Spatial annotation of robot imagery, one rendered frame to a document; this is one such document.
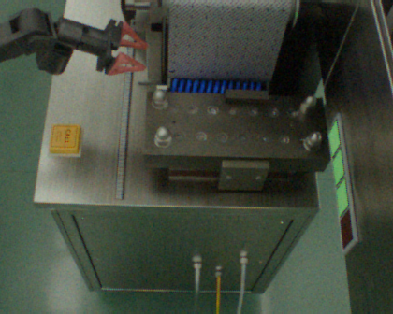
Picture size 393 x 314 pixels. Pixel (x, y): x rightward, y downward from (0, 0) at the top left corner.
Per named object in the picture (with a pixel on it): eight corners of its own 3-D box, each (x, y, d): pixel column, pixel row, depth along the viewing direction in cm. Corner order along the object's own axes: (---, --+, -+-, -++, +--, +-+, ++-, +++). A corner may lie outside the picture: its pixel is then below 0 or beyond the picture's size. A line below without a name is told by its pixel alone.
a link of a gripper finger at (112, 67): (138, 85, 118) (97, 73, 114) (140, 58, 121) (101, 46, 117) (152, 69, 113) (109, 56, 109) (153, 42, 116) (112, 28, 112)
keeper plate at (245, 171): (217, 181, 125) (222, 158, 116) (261, 182, 126) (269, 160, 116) (217, 192, 124) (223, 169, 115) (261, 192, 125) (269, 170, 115)
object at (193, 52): (167, 78, 125) (168, 24, 109) (269, 82, 126) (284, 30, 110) (167, 80, 124) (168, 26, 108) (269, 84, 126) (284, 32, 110)
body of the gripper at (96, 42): (103, 74, 114) (70, 64, 111) (109, 36, 119) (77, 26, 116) (114, 58, 109) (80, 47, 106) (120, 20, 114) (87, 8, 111)
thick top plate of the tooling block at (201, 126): (147, 106, 127) (146, 91, 122) (316, 111, 129) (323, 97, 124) (143, 167, 119) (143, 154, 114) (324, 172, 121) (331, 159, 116)
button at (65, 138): (53, 128, 131) (51, 123, 129) (81, 129, 131) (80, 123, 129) (50, 153, 127) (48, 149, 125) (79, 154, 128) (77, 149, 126)
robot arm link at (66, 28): (54, 26, 105) (57, 9, 108) (44, 50, 109) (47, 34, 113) (87, 36, 108) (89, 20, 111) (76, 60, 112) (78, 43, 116)
